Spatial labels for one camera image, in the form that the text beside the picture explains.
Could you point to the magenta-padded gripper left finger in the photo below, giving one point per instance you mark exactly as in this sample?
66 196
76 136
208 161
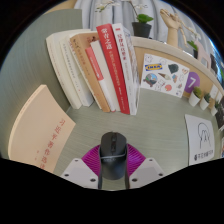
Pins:
78 171

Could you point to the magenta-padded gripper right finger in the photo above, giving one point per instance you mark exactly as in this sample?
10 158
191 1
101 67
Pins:
146 171

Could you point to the black computer mouse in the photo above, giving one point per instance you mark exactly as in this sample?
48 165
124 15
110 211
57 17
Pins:
113 156

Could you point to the white printed mouse pad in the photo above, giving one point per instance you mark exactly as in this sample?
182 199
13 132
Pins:
200 140

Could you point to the beige paperback book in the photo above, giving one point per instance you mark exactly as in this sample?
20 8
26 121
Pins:
36 130

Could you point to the succulent in white pot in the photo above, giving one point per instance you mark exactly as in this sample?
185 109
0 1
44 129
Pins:
194 99
204 104
214 110

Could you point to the white book with red label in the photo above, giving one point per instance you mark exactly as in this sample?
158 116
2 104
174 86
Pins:
101 80

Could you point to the thin white paperback book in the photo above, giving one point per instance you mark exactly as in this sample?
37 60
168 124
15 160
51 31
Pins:
76 76

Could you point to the white sticker sheet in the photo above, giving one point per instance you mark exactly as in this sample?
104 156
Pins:
163 75

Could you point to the tan-spined book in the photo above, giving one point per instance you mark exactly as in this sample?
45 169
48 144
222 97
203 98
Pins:
88 73

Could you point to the purple round number sign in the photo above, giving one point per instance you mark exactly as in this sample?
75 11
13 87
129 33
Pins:
192 82

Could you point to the thick white book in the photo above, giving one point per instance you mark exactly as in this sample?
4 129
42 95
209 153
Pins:
60 63

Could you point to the red-spined book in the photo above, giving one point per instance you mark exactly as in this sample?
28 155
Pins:
113 66

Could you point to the light wooden desk ledge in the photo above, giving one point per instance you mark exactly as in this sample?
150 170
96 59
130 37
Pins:
156 48

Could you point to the pink horse figurine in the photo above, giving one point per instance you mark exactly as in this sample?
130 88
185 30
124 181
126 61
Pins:
203 55

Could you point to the wooden artist mannequin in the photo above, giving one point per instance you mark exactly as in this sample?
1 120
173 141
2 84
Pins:
190 31

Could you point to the light grey curtain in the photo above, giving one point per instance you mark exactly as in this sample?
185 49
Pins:
120 13

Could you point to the white wall socket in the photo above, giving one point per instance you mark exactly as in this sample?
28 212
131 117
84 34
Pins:
213 92

